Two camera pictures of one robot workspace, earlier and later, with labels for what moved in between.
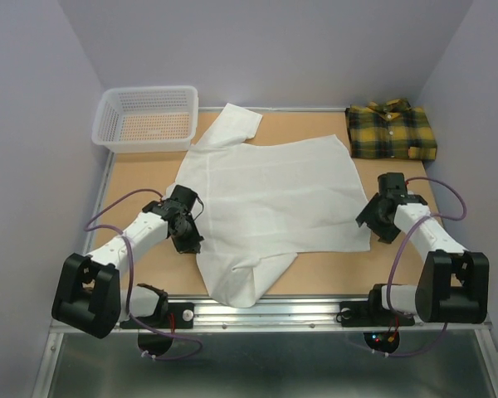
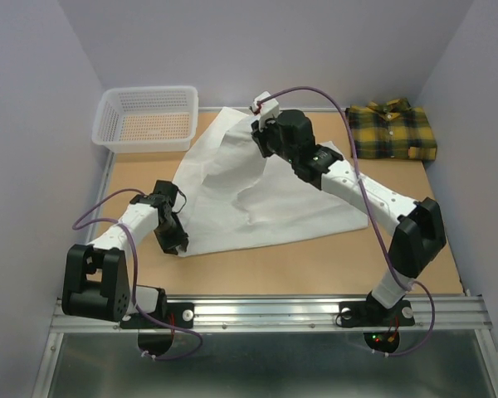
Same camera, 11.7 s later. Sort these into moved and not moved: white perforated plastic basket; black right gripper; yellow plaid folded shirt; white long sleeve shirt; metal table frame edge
Moved: white long sleeve shirt; black right gripper
Not moved: metal table frame edge; white perforated plastic basket; yellow plaid folded shirt
